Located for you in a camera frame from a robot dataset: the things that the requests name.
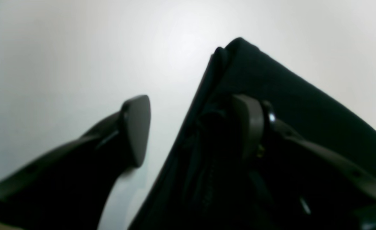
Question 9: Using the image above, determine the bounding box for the black T-shirt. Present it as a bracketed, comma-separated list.
[129, 38, 376, 230]

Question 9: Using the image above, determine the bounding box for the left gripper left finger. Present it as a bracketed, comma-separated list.
[0, 95, 151, 230]

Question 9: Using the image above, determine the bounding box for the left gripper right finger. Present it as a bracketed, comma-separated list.
[231, 94, 376, 203]

